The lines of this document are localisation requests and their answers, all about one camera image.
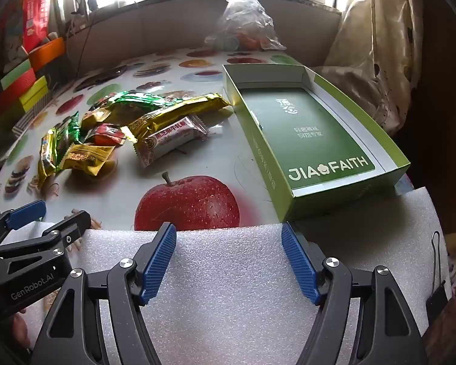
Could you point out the cream patterned curtain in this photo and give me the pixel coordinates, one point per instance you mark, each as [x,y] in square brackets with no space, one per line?
[380,26]

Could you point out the black binder clip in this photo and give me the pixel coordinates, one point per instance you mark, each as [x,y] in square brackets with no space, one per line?
[437,300]

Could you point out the clear plastic bag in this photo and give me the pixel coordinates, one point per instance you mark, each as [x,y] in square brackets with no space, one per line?
[243,15]

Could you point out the large red packet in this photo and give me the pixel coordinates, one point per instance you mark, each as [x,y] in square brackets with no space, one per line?
[38,15]

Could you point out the yellow peanut crisp packet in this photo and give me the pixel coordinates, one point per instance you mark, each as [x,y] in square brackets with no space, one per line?
[85,157]

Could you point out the fruit printed tablecloth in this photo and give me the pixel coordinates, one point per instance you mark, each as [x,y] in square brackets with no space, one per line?
[220,159]

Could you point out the white foam sheet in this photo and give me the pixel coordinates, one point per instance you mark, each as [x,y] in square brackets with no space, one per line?
[231,273]

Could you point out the yellow-green box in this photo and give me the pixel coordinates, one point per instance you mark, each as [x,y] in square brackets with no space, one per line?
[34,93]

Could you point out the long gold snack packet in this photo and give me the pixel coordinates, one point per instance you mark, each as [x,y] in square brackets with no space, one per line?
[186,110]

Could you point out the large green snack packet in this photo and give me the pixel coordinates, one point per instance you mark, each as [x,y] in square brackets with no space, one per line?
[140,100]

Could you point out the orange snacks in bag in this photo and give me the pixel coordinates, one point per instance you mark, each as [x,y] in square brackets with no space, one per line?
[250,40]

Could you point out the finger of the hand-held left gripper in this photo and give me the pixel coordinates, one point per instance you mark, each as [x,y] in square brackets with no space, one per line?
[26,211]
[74,222]

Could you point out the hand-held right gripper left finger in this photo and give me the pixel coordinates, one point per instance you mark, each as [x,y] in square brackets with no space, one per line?
[159,262]

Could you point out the small gold snack packet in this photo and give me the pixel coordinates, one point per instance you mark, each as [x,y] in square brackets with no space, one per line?
[47,156]

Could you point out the red and black candy packet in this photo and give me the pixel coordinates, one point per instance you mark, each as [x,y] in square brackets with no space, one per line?
[108,134]

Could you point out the black smartphone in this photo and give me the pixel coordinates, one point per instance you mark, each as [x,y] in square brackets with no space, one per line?
[106,75]

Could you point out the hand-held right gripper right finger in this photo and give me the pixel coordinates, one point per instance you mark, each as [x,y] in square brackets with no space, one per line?
[300,262]

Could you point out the white and pink snack packet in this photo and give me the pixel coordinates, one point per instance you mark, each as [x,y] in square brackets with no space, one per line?
[171,138]

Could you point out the green cardboard box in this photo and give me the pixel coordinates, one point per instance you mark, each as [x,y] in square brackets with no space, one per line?
[307,121]

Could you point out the green lidded box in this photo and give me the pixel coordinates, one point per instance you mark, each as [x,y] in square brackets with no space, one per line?
[15,74]

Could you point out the brown cake clear packet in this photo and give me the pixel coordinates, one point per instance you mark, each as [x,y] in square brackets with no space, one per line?
[95,117]

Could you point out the small green snack packet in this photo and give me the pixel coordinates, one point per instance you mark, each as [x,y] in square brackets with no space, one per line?
[66,133]

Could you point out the orange box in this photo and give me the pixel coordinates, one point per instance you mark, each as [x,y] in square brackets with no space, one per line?
[47,53]

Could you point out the red textured box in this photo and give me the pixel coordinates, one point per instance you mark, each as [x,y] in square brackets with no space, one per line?
[17,89]

